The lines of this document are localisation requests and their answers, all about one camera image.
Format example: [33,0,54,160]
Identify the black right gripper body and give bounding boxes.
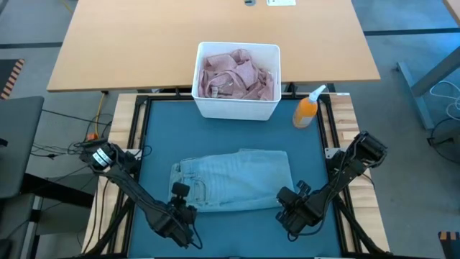
[283,192,326,235]

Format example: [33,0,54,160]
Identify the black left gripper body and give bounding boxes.
[152,203,198,249]

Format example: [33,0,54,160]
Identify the light blue denim jeans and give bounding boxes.
[167,148,295,213]

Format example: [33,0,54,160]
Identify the pink garment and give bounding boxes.
[197,48,276,101]

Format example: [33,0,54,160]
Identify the white perforated laundry bin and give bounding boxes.
[190,41,282,122]

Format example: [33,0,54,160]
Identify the black support strut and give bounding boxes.
[84,172,142,257]
[333,194,391,257]

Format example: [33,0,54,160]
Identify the orange spray bottle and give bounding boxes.
[293,85,328,130]

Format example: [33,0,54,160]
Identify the hazard striped black object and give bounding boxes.
[437,231,460,259]

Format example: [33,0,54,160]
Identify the grey desk leg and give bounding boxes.
[396,46,460,131]

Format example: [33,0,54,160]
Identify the tan wooden desk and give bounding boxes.
[46,0,381,94]

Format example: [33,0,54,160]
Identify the hazard striped floor mat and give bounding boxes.
[0,58,26,101]

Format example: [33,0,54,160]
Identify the yellow floor cable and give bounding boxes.
[93,102,107,136]

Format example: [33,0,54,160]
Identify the black cable bundle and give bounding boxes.
[30,142,94,161]

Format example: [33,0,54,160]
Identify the black floor cable loop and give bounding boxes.
[427,118,460,173]

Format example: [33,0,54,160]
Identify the white floor cable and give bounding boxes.
[429,79,460,122]

